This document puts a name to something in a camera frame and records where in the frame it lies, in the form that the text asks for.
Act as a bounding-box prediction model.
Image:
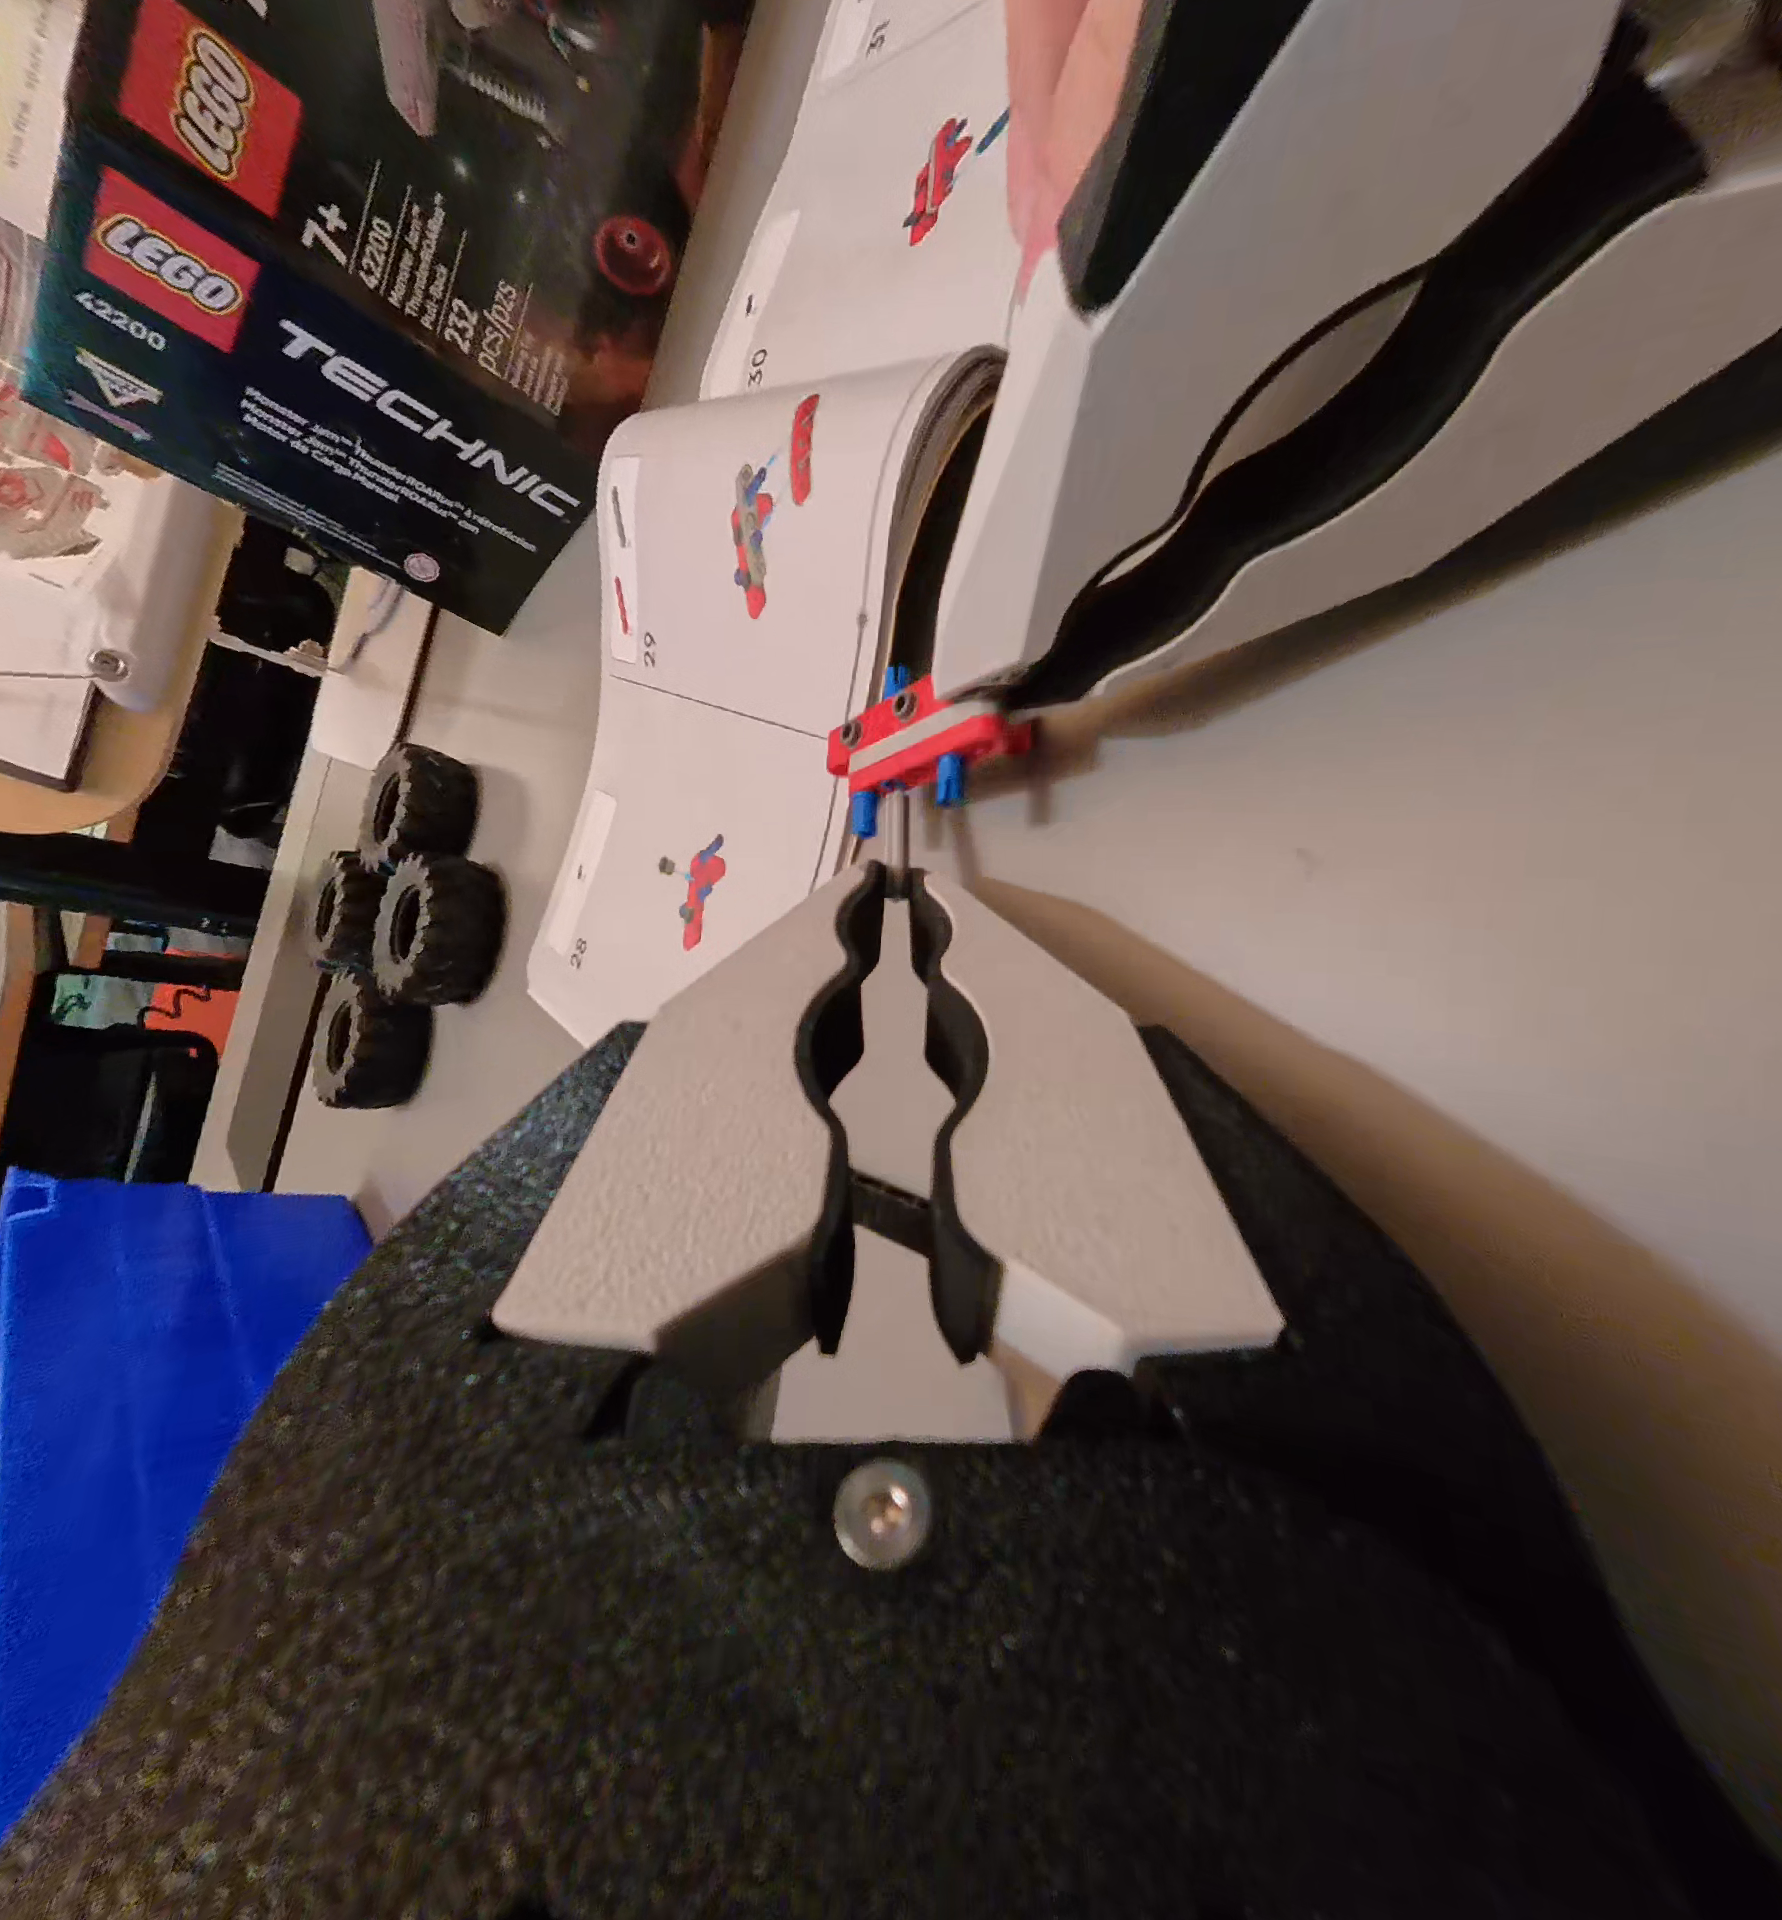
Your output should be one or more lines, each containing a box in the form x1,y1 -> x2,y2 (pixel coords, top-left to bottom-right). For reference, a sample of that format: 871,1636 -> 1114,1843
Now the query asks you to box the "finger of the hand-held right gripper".
1014,58 -> 1782,713
937,0 -> 1645,695

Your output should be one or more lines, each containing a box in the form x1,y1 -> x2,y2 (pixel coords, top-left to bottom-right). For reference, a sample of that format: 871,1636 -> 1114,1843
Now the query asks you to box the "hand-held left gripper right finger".
911,872 -> 1286,1430

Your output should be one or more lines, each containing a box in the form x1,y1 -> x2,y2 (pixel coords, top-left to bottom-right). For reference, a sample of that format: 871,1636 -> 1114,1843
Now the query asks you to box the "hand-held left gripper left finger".
488,857 -> 889,1416

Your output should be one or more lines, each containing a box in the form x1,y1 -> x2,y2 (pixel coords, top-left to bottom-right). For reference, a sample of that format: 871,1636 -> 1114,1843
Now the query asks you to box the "red toy brick assembly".
824,666 -> 1035,834

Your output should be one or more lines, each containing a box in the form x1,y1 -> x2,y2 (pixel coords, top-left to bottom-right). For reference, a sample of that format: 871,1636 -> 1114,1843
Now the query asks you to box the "grey desk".
267,0 -> 1782,1920

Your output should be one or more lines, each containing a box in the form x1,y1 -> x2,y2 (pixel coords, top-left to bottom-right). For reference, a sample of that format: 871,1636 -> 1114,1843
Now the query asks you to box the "person's right hand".
1003,0 -> 1137,289

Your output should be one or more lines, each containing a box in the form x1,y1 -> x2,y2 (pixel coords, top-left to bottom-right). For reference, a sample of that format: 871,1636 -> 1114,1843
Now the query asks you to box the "black toy tire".
358,745 -> 481,865
305,852 -> 384,969
308,973 -> 434,1113
372,852 -> 507,1004

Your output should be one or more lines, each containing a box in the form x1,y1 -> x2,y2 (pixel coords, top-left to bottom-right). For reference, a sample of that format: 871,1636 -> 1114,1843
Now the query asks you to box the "open instruction booklet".
521,0 -> 1041,1051

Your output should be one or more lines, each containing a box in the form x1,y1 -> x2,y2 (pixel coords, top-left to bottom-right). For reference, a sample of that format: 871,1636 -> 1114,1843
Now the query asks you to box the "black office chair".
207,517 -> 345,843

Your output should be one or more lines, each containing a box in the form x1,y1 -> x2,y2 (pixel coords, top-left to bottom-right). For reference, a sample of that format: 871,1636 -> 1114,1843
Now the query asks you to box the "blue plastic bin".
0,1168 -> 374,1892

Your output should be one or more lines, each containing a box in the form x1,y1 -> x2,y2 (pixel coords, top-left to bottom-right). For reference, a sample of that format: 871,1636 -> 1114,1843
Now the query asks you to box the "wooden display board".
0,480 -> 248,837

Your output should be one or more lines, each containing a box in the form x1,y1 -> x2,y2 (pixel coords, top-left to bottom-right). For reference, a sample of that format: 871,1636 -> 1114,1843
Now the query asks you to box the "black toy set box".
21,0 -> 757,638

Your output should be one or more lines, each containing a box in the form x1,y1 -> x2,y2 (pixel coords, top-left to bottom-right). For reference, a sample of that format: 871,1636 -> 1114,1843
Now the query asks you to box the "printed instruction sheet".
0,0 -> 232,790

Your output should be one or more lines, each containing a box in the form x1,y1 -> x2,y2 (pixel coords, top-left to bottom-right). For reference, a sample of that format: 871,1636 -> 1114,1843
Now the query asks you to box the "black metal rail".
0,819 -> 270,933

